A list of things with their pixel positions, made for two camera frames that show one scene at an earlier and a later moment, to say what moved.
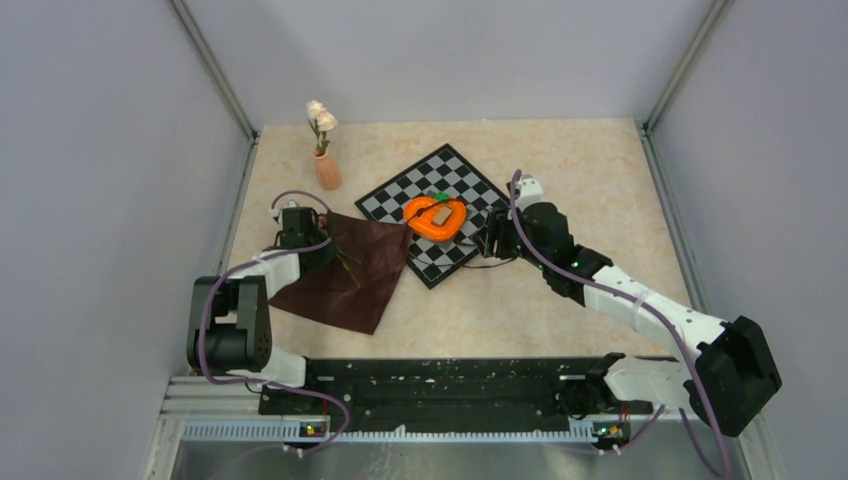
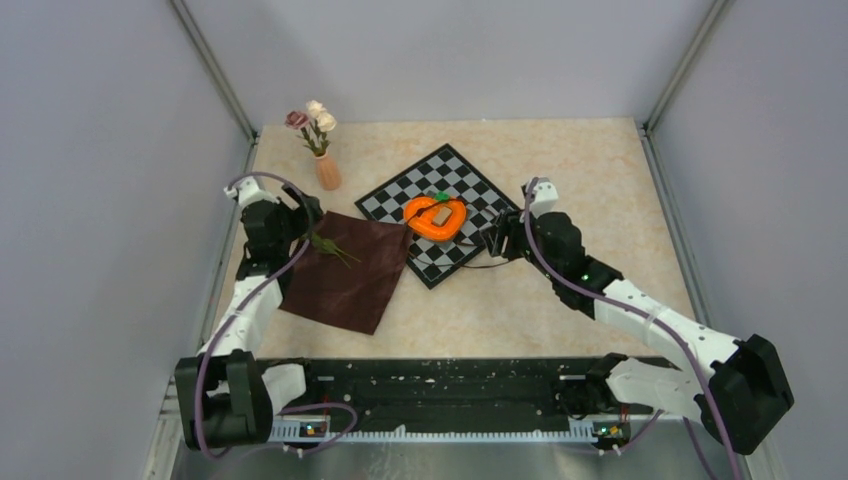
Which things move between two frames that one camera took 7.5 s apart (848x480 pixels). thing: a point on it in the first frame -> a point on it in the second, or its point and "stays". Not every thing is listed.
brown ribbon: (448, 265) stays
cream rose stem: (313, 110) stays
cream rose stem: (326, 121) stays
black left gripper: (319, 260) -> (300, 215)
